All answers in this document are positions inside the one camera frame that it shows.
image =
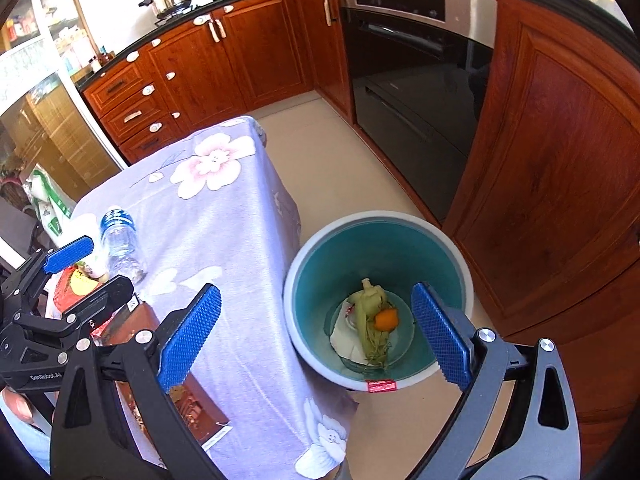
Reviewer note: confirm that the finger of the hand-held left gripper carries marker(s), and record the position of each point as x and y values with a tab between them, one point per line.
107	297
70	255

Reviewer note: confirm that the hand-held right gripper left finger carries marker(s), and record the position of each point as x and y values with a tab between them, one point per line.
190	335

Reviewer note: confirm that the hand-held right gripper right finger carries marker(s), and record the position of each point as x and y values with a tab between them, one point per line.
442	335

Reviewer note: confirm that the red snack packet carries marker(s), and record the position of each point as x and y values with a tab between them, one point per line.
75	285

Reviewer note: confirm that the white teal trash bin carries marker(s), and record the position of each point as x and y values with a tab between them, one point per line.
310	270

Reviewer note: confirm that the person's left hand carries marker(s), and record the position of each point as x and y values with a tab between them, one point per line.
20	406

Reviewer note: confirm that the green white plastic bag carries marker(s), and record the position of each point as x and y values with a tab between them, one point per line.
50	210

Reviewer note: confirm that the clear plastic bottle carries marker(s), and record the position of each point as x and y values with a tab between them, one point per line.
120	245

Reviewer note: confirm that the small orange peel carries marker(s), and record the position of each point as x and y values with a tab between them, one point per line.
386	320

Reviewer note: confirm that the brown paper packet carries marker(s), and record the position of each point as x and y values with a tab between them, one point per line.
200	410

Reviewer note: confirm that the green corn husk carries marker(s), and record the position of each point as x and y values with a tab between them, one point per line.
372	305

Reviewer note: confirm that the white crumpled paper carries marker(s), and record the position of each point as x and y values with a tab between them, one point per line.
347	340

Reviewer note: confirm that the purple floral tablecloth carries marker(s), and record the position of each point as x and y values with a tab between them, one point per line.
225	220

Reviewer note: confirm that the glass sliding door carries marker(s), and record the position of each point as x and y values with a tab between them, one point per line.
50	125

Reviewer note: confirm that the large wooden cabinet panel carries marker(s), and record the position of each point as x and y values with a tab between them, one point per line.
550	160

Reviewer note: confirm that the white pantry shelf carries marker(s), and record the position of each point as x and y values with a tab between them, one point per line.
70	45

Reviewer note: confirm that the wooden cabinet door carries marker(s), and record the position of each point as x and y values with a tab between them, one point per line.
265	45
190	75
320	45

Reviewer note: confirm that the black built-in oven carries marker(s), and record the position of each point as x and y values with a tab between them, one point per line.
415	85

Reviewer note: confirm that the black kitchen countertop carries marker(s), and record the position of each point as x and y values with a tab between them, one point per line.
575	2

